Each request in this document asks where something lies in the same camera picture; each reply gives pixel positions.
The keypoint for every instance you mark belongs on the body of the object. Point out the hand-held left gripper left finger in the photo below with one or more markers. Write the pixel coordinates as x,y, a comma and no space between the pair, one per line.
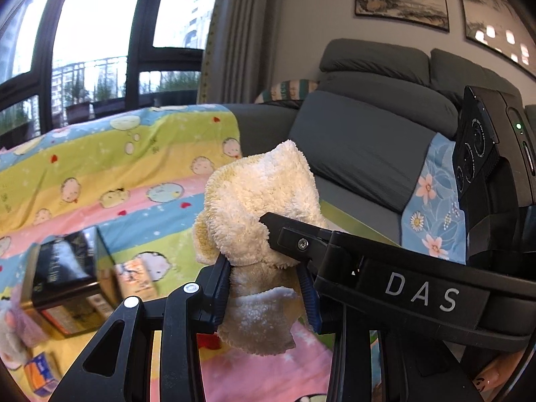
222,293

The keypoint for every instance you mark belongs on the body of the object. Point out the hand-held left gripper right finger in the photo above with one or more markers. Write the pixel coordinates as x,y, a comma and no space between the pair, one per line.
310,305

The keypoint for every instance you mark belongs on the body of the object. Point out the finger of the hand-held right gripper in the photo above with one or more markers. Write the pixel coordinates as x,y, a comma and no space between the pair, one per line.
297,240

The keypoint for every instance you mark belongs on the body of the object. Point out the green box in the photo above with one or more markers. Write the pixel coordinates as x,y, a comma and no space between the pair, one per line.
364,224

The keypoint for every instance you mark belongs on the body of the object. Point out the purple fluffy cloth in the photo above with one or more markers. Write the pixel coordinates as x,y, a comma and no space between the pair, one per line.
27,322

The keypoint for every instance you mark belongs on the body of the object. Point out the person's right hand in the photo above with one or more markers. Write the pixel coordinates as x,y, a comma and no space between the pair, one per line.
498,374

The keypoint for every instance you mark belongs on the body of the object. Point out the orange printed small box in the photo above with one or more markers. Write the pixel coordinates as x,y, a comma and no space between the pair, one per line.
136,280

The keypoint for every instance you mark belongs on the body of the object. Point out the blue floral cloth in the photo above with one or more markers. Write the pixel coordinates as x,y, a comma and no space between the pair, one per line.
435,201

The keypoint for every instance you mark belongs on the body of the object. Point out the grey sofa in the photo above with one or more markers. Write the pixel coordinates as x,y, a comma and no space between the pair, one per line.
360,142

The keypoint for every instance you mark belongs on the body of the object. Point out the striped pillow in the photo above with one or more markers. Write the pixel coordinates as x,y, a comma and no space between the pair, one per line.
289,88

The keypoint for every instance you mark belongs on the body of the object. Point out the black and gold tin box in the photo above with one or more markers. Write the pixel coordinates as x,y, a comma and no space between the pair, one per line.
67,268

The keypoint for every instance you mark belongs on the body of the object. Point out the cartoon printed blanket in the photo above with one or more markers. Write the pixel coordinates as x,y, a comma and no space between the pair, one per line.
125,163

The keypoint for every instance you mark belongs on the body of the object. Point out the blue and orange tissue packet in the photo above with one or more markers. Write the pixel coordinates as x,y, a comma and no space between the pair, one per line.
42,374

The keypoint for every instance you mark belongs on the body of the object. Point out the grey curtain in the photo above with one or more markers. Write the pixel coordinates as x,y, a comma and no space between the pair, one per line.
243,29

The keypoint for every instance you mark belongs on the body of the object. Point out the black framed window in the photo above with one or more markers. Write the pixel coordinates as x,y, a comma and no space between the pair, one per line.
100,42

